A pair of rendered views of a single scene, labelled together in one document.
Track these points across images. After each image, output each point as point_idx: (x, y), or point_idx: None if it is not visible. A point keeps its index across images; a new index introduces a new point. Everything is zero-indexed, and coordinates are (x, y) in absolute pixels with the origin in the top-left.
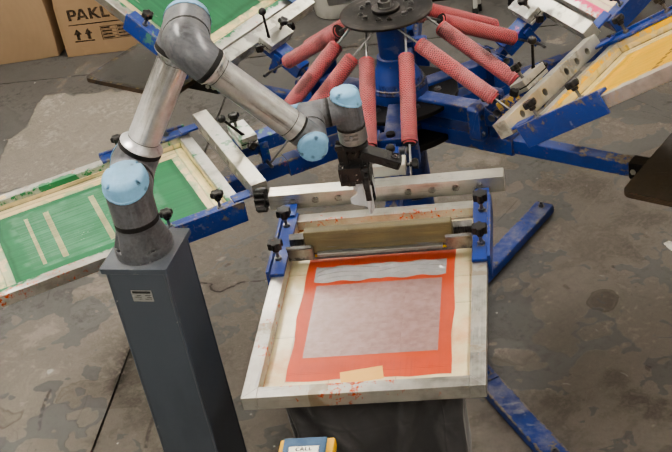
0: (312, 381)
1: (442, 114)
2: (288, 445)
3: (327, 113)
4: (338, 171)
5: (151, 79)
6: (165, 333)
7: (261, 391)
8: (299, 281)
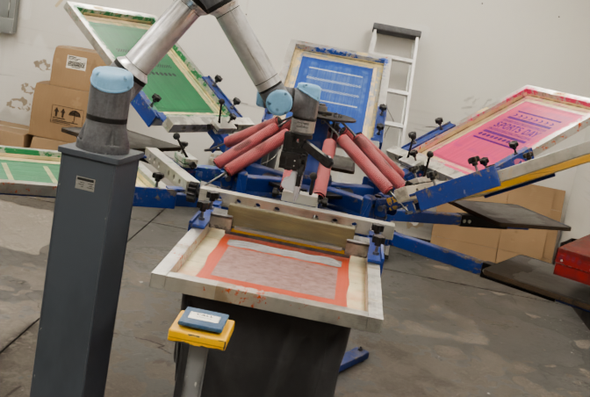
0: None
1: (339, 203)
2: (190, 310)
3: (291, 96)
4: (281, 152)
5: (165, 13)
6: (89, 227)
7: (172, 273)
8: (213, 241)
